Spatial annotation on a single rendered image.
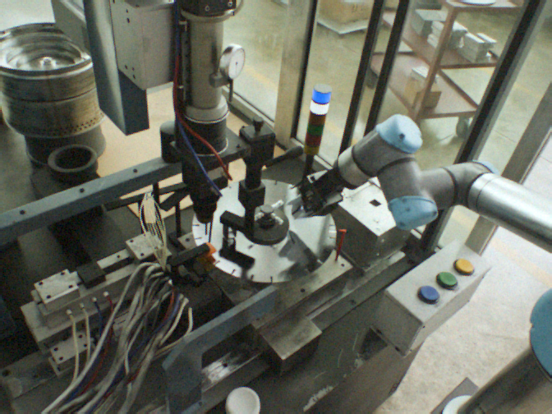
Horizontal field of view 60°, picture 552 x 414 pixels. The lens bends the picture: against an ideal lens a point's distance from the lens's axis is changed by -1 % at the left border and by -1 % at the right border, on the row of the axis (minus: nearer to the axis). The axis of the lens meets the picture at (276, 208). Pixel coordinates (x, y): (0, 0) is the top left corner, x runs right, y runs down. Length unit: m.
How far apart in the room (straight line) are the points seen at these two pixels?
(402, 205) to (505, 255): 1.94
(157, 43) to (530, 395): 0.69
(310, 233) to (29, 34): 1.01
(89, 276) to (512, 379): 0.83
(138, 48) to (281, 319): 0.66
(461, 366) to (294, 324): 1.22
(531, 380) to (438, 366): 1.49
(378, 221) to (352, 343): 0.31
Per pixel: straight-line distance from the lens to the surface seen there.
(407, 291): 1.14
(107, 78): 0.91
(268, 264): 1.04
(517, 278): 2.68
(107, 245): 1.26
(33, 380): 1.16
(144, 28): 0.74
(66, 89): 1.43
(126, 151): 1.66
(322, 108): 1.23
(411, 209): 0.84
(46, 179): 1.31
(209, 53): 0.74
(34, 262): 1.37
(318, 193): 0.96
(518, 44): 1.09
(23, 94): 1.45
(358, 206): 1.30
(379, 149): 0.88
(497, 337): 2.39
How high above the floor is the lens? 1.74
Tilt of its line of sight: 43 degrees down
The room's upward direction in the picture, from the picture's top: 8 degrees clockwise
